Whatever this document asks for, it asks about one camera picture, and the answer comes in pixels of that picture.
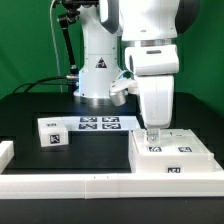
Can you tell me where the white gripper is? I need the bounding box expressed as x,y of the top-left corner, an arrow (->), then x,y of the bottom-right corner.
125,44 -> 179,144

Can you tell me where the white cabinet door panel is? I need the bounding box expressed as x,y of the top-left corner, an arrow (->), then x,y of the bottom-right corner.
130,129 -> 173,155

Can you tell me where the white cabinet body box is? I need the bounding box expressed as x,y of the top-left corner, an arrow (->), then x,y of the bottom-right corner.
128,130 -> 215,173

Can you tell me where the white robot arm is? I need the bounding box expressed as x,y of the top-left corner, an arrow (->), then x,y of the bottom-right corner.
75,0 -> 200,142

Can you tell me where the white cabinet top block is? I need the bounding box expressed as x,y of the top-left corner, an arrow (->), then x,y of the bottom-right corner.
37,117 -> 69,147

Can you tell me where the white U-shaped obstacle fence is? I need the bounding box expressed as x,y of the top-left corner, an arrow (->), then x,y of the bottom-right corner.
0,141 -> 224,199

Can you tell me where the white fiducial marker sheet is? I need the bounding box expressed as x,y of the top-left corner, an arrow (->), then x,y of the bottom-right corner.
62,116 -> 140,131

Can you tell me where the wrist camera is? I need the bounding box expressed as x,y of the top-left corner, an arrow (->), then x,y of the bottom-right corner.
109,78 -> 137,106

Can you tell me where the black cable bundle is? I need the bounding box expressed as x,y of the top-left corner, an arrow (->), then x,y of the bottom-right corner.
12,75 -> 80,94

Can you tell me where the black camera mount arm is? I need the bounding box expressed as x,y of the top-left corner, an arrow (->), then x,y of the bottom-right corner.
52,0 -> 103,79

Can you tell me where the white cable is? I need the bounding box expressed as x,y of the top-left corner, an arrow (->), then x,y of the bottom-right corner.
49,0 -> 64,94

